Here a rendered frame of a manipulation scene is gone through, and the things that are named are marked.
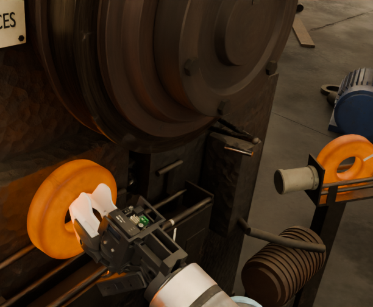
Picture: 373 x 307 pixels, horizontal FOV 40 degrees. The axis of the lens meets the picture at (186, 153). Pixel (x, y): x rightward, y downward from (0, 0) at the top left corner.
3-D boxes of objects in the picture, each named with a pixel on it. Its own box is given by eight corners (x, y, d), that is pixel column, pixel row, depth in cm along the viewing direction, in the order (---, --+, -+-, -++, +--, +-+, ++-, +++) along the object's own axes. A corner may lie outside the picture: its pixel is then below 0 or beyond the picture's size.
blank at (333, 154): (324, 197, 131) (330, 205, 128) (304, 155, 122) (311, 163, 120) (378, 166, 130) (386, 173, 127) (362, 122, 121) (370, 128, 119)
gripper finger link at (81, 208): (75, 169, 75) (117, 210, 72) (69, 195, 79) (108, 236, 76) (58, 176, 73) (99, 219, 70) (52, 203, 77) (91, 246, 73)
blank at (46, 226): (16, 189, 70) (32, 199, 69) (99, 141, 81) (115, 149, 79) (33, 268, 79) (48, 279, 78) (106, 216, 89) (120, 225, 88)
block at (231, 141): (191, 220, 123) (203, 131, 111) (211, 206, 129) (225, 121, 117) (226, 242, 117) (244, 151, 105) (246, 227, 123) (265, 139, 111)
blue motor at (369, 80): (323, 139, 292) (339, 83, 274) (334, 103, 339) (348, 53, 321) (379, 154, 284) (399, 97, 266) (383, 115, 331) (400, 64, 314)
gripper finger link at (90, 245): (92, 208, 76) (131, 248, 73) (90, 216, 77) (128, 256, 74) (66, 222, 73) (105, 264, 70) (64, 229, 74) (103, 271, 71)
